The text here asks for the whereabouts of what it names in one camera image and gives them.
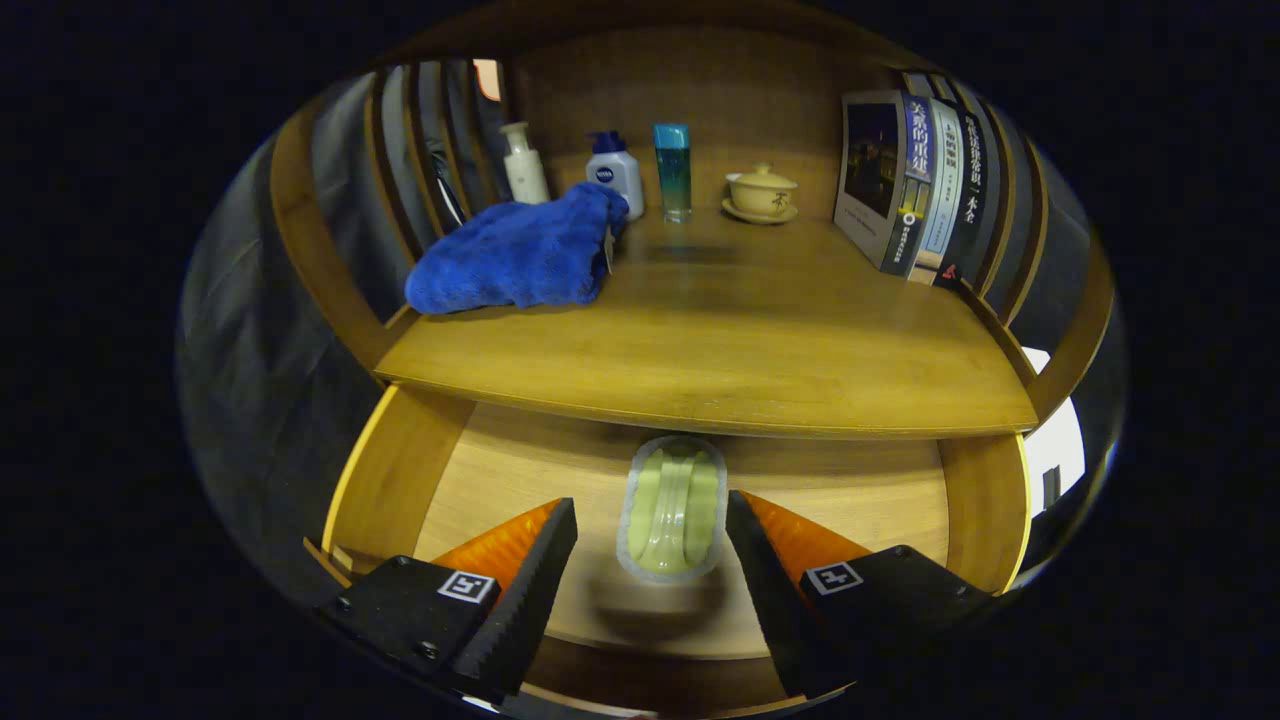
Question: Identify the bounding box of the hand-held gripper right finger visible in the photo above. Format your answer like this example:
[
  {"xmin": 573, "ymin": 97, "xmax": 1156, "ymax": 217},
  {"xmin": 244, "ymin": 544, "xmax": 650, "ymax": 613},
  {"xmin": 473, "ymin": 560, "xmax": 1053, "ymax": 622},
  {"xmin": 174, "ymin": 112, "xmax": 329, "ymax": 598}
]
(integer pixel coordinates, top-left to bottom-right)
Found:
[{"xmin": 726, "ymin": 489, "xmax": 996, "ymax": 699}]

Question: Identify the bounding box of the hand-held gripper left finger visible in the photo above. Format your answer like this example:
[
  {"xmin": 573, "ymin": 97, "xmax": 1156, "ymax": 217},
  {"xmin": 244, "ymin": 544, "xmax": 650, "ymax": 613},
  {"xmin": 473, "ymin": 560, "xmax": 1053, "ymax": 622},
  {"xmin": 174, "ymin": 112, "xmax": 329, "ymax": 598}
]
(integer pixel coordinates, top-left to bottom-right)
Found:
[{"xmin": 318, "ymin": 497, "xmax": 579, "ymax": 701}]

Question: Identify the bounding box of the wooden drawer with black knob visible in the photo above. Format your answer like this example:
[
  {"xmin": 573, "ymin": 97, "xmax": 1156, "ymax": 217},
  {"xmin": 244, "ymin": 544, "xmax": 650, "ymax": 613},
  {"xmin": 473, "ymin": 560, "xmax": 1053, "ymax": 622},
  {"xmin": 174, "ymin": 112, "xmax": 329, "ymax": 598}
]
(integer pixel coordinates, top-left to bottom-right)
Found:
[{"xmin": 320, "ymin": 385, "xmax": 1031, "ymax": 719}]

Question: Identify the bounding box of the wooden countertop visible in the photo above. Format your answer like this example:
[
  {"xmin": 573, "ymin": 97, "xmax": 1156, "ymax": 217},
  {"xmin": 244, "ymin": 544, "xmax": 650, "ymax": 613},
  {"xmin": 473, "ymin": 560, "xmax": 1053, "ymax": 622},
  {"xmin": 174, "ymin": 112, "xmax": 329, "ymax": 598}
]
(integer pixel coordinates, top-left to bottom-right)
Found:
[{"xmin": 375, "ymin": 195, "xmax": 1041, "ymax": 441}]

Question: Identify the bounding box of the white side cabinet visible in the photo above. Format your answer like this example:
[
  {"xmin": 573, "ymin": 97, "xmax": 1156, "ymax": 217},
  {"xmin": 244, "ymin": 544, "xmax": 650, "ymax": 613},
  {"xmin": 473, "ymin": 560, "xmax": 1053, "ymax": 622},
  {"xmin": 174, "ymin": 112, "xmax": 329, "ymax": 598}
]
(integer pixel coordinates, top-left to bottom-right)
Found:
[{"xmin": 1020, "ymin": 345, "xmax": 1086, "ymax": 516}]

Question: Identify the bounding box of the wooden cabinet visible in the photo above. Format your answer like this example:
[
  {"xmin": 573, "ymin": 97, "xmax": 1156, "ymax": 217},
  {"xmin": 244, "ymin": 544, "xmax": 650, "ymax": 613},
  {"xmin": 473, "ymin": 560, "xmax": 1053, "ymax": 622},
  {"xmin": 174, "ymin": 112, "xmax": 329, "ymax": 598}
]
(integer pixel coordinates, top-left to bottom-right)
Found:
[{"xmin": 270, "ymin": 0, "xmax": 1116, "ymax": 441}]

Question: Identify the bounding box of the blue towel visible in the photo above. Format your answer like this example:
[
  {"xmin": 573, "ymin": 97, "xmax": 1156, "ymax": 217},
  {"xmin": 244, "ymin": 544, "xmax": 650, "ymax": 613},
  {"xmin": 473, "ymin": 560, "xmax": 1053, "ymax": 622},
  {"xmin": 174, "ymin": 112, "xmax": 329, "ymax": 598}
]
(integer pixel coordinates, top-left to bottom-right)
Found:
[{"xmin": 405, "ymin": 182, "xmax": 631, "ymax": 316}]

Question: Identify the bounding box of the black backdrop cloth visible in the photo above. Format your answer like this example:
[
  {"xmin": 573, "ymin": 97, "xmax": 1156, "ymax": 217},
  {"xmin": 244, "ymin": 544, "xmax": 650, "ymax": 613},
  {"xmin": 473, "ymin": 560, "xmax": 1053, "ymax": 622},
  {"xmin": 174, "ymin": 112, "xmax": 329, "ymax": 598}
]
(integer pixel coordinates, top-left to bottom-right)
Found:
[{"xmin": 178, "ymin": 60, "xmax": 421, "ymax": 601}]

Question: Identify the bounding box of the beige lidded teacup with saucer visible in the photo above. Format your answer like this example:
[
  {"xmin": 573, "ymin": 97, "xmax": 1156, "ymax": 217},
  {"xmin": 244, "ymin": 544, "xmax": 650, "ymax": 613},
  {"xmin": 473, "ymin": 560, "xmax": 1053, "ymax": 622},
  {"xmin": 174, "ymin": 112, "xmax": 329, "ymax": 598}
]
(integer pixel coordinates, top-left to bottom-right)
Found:
[{"xmin": 722, "ymin": 162, "xmax": 800, "ymax": 225}]

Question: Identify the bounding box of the grey book with blue spine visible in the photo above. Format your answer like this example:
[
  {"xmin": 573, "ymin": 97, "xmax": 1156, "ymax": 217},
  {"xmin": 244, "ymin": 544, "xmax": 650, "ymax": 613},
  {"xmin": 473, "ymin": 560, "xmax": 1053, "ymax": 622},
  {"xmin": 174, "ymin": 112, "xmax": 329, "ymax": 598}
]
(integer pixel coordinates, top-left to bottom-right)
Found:
[{"xmin": 833, "ymin": 90, "xmax": 936, "ymax": 278}]

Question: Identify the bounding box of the teal bottle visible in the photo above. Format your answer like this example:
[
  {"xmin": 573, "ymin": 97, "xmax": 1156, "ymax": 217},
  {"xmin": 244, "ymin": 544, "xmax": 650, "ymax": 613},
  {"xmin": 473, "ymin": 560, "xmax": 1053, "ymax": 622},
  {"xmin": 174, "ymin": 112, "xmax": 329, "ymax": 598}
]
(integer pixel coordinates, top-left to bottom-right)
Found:
[{"xmin": 653, "ymin": 123, "xmax": 693, "ymax": 224}]

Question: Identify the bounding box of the white bottle with blue cap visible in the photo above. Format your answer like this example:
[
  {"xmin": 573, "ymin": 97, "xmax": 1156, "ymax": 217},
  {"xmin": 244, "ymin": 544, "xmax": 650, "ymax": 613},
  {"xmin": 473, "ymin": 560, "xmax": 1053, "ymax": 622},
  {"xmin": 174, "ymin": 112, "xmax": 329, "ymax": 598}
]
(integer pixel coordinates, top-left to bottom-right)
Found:
[{"xmin": 585, "ymin": 131, "xmax": 646, "ymax": 221}]

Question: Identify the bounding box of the white pump bottle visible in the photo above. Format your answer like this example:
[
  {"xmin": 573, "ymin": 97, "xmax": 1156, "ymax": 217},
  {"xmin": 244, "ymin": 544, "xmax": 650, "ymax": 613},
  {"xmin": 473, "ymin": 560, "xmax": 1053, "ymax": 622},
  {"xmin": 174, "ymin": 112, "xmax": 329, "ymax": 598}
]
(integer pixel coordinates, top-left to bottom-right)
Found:
[{"xmin": 500, "ymin": 121, "xmax": 551, "ymax": 206}]

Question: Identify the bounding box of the book with white spine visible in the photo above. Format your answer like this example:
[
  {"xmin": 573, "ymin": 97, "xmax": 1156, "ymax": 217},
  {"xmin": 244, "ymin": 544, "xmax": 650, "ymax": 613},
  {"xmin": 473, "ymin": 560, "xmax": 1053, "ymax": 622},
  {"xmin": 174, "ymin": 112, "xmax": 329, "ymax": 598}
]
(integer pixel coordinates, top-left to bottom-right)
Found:
[{"xmin": 915, "ymin": 97, "xmax": 966, "ymax": 284}]

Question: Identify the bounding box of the book with black spine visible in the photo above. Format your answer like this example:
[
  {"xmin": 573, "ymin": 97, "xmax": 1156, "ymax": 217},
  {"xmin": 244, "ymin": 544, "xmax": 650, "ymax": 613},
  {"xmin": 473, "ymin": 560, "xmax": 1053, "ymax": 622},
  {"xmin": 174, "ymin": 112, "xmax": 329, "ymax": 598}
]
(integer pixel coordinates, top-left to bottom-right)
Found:
[{"xmin": 935, "ymin": 105, "xmax": 991, "ymax": 291}]

